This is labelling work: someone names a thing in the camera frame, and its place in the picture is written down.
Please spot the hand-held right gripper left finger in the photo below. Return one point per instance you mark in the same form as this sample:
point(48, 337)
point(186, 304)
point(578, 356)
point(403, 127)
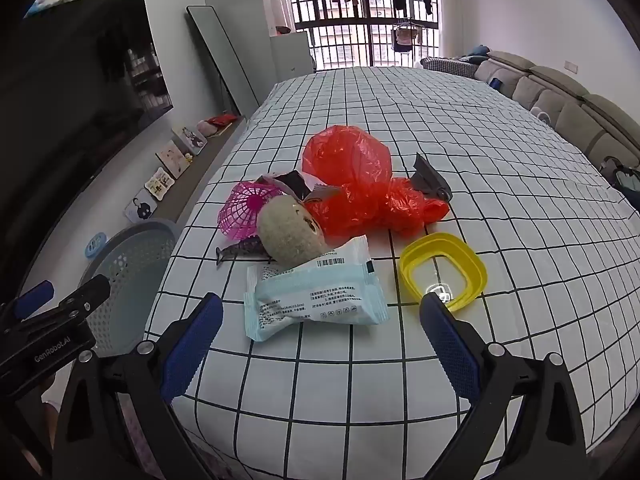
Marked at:
point(192, 340)

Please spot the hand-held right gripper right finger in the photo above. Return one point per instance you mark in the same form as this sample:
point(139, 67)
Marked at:
point(450, 345)

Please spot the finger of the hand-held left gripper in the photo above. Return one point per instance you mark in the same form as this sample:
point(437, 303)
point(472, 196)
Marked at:
point(85, 295)
point(35, 297)

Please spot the grey perforated plastic basket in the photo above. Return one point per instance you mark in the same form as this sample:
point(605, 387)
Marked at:
point(125, 260)

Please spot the grey fish toy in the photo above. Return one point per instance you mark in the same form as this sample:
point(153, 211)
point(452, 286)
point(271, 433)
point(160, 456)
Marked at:
point(240, 249)

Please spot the light blue wet wipe packet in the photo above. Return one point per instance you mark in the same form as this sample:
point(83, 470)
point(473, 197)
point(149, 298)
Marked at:
point(315, 295)

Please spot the pink plastic mesh cover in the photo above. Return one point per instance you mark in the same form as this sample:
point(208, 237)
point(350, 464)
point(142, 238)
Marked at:
point(242, 210)

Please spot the beige round plush ball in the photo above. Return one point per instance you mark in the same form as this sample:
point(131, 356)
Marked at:
point(290, 235)

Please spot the pink snack packet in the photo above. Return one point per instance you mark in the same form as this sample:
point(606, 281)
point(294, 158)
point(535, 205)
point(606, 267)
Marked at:
point(295, 182)

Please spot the red plastic bag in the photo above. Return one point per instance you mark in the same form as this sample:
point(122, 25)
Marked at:
point(350, 170)

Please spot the white jar with blue lid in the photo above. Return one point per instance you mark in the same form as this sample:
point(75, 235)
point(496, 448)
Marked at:
point(95, 245)

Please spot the white black checkered bed sheet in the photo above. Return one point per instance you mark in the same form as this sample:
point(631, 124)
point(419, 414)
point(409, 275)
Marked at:
point(500, 260)

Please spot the patterned purple cloth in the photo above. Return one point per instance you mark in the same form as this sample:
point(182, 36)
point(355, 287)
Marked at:
point(131, 425)

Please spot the row of photo frames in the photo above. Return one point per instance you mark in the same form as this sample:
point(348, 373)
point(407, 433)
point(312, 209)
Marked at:
point(205, 170)

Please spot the black curved television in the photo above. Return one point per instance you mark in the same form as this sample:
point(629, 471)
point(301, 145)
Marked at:
point(75, 110)

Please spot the red cloth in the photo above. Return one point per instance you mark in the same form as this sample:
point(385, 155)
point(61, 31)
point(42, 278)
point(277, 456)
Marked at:
point(222, 120)

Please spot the grey backpack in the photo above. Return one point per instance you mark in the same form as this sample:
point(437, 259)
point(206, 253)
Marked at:
point(622, 175)

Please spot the small white device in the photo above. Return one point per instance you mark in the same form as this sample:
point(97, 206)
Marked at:
point(540, 114)

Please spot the beige grey sofa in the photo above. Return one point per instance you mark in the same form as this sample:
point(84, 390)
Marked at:
point(550, 95)

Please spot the leaning standing mirror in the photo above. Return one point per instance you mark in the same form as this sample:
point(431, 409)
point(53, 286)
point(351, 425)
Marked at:
point(220, 50)

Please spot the houndstooth blanket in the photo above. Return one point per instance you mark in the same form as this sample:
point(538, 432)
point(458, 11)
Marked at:
point(445, 65)

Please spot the dark blue plush on sofa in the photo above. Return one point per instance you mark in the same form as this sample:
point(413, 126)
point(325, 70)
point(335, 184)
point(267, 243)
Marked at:
point(480, 51)

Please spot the grey cabinet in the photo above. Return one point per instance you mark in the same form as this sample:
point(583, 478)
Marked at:
point(292, 57)

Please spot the small hanging drying rack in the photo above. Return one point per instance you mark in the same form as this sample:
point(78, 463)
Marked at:
point(405, 37)

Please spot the window security grille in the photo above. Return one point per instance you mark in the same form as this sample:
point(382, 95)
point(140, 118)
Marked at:
point(350, 35)

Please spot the portrait photo frame dark suit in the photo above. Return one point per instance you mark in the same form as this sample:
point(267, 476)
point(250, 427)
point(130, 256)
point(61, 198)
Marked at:
point(140, 207)

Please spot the scalloped yellow photo frame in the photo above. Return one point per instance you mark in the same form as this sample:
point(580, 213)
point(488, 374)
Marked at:
point(160, 182)

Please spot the beige cartoon photo frame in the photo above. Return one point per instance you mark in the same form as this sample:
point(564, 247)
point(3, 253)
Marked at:
point(172, 157)

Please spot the photo frame with dark figure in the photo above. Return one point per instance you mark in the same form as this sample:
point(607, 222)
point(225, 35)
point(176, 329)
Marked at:
point(190, 137)

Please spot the white wall socket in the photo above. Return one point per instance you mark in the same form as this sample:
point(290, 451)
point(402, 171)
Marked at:
point(570, 66)

